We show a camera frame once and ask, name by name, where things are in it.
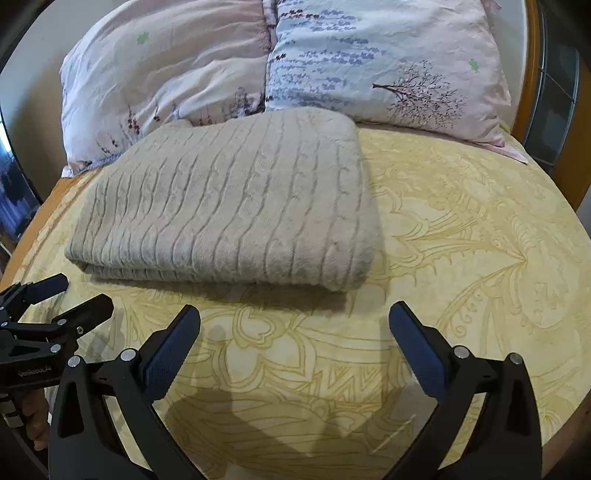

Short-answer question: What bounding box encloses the person's left hand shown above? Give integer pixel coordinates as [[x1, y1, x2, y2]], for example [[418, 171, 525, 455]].
[[18, 385, 51, 450]]

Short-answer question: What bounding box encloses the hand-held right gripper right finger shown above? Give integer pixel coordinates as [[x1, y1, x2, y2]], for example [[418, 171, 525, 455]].
[[388, 301, 543, 480]]

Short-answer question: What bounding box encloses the dark screen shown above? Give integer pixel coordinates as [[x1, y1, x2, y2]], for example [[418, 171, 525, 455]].
[[0, 120, 42, 241]]

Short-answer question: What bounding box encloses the beige cable-knit cloth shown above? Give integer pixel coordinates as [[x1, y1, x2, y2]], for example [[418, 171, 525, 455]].
[[64, 106, 384, 292]]

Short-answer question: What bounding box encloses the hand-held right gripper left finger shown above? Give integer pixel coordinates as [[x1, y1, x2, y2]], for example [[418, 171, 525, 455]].
[[48, 305, 201, 480]]

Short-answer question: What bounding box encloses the blue tree print pillow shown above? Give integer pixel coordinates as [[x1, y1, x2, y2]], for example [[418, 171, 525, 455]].
[[263, 0, 529, 164]]

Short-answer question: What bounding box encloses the wooden headboard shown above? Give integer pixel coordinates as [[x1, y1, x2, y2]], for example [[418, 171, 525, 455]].
[[510, 0, 591, 208]]

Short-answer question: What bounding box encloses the yellow patterned bedspread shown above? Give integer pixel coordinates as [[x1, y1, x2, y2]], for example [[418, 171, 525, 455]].
[[0, 120, 587, 480]]

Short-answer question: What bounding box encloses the pink floral pillow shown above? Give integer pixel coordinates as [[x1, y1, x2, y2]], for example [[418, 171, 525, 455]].
[[60, 0, 278, 178]]

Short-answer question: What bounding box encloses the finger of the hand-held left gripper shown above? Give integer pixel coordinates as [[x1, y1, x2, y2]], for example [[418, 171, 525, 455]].
[[0, 273, 70, 319], [0, 294, 115, 344]]

